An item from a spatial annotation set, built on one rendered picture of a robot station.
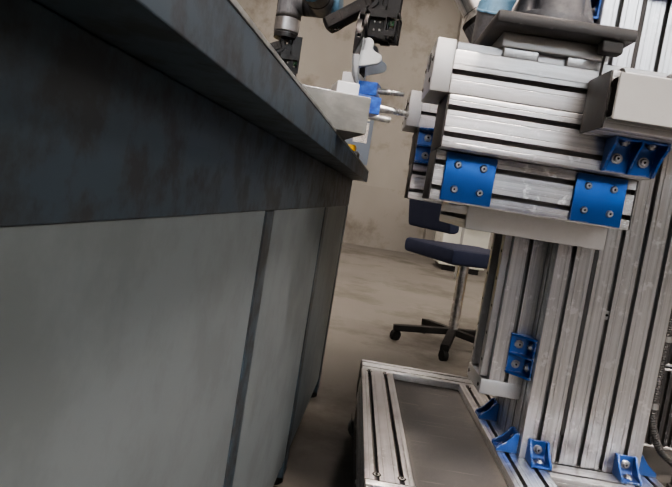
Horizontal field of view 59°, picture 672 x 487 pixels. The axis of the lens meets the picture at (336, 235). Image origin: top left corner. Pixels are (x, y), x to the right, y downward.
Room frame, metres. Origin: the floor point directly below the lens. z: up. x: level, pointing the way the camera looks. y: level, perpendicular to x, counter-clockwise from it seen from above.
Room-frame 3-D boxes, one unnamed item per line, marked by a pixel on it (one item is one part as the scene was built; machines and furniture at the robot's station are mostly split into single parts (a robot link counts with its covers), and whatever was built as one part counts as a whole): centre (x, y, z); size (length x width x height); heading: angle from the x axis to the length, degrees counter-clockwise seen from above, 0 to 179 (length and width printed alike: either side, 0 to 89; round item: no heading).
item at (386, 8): (1.27, -0.02, 1.09); 0.09 x 0.08 x 0.12; 77
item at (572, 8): (1.08, -0.31, 1.09); 0.15 x 0.15 x 0.10
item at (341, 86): (0.98, -0.02, 0.86); 0.13 x 0.05 x 0.05; 102
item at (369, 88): (1.26, -0.03, 0.93); 0.13 x 0.05 x 0.05; 77
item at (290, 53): (1.80, 0.24, 1.09); 0.09 x 0.08 x 0.12; 98
